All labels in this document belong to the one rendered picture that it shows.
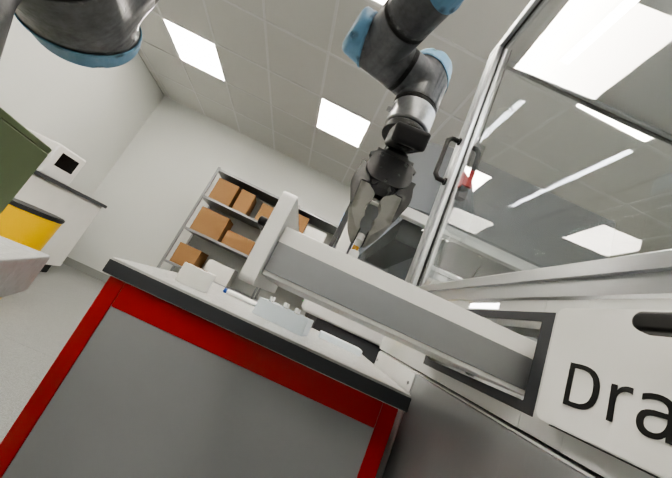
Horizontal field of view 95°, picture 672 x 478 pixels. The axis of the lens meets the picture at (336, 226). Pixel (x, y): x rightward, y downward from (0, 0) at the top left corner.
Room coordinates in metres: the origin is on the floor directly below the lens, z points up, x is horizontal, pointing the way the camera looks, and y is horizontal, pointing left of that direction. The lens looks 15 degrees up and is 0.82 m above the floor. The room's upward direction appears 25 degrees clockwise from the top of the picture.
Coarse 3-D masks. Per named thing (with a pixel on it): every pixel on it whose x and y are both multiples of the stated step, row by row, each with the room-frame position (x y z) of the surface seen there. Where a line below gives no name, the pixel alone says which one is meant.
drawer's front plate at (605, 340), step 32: (576, 320) 0.28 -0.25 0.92; (608, 320) 0.25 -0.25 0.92; (576, 352) 0.27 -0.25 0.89; (608, 352) 0.24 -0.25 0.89; (640, 352) 0.22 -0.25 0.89; (544, 384) 0.30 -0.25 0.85; (576, 384) 0.27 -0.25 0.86; (608, 384) 0.24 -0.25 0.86; (640, 384) 0.22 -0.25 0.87; (544, 416) 0.29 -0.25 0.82; (576, 416) 0.26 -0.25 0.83; (608, 448) 0.23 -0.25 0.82; (640, 448) 0.21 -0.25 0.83
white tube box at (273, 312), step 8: (256, 304) 0.73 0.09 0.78; (264, 304) 0.72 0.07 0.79; (272, 304) 0.72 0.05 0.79; (256, 312) 0.73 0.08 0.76; (264, 312) 0.72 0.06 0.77; (272, 312) 0.72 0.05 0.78; (280, 312) 0.72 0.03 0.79; (288, 312) 0.71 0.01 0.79; (272, 320) 0.72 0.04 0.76; (280, 320) 0.72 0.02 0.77; (288, 320) 0.71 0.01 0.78; (296, 320) 0.71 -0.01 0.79; (304, 320) 0.71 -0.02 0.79; (312, 320) 0.76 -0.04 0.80; (288, 328) 0.71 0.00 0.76; (296, 328) 0.71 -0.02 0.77; (304, 328) 0.70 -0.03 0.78
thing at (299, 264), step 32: (288, 256) 0.35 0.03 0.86; (320, 256) 0.35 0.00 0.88; (288, 288) 0.43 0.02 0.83; (320, 288) 0.35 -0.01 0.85; (352, 288) 0.35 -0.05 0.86; (384, 288) 0.35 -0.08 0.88; (416, 288) 0.35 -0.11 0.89; (352, 320) 0.57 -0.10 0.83; (384, 320) 0.35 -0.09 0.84; (416, 320) 0.35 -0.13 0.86; (448, 320) 0.35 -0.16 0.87; (480, 320) 0.35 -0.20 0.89; (448, 352) 0.35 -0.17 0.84; (480, 352) 0.35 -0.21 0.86; (512, 352) 0.35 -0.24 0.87; (512, 384) 0.35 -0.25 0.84
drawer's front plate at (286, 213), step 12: (288, 192) 0.34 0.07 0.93; (276, 204) 0.33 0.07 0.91; (288, 204) 0.33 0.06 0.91; (276, 216) 0.33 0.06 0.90; (288, 216) 0.34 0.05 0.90; (264, 228) 0.33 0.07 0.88; (276, 228) 0.33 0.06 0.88; (264, 240) 0.33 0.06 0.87; (276, 240) 0.34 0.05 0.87; (252, 252) 0.33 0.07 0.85; (264, 252) 0.33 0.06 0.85; (252, 264) 0.33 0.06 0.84; (264, 264) 0.34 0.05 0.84; (240, 276) 0.33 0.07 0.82; (252, 276) 0.33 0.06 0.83; (264, 276) 0.39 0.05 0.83; (264, 288) 0.44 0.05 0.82; (276, 288) 0.61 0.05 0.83
